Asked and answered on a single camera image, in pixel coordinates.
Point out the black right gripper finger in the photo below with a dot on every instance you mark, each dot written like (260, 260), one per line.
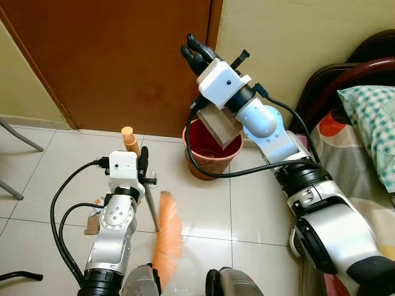
(197, 47)
(191, 58)

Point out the orange broom with metal shaft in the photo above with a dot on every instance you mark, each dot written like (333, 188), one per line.
(168, 246)

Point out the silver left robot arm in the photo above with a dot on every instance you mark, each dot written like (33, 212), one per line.
(114, 229)

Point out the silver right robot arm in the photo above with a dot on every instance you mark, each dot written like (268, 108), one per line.
(333, 234)

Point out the red plastic bucket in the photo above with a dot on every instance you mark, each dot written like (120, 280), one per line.
(213, 161)

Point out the brown cardboard scrap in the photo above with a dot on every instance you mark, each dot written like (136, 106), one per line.
(92, 225)

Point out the tan flat board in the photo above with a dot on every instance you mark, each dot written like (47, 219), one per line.
(221, 128)

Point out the brown wooden door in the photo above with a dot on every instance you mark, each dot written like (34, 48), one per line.
(111, 55)

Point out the grey robot left leg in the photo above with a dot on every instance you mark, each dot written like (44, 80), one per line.
(141, 282)

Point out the grey robot leg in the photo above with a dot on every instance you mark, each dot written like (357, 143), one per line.
(237, 283)
(141, 282)

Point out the grey metal chair leg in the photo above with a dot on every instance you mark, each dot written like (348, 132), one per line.
(11, 189)
(21, 137)

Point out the dark wooden headboard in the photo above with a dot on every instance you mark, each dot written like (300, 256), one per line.
(345, 71)

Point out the grey robot right leg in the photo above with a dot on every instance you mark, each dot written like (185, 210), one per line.
(237, 283)

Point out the green checked pillow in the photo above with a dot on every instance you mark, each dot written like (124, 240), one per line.
(373, 123)

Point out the colourful patterned bed sheet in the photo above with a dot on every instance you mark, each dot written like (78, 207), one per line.
(355, 179)

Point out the black curved bar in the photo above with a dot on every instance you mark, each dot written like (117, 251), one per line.
(21, 275)

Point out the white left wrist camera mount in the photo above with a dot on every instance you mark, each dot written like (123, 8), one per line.
(123, 168)

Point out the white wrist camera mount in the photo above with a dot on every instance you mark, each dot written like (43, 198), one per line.
(221, 83)
(123, 168)

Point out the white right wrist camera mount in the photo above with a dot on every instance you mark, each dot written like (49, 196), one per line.
(221, 83)

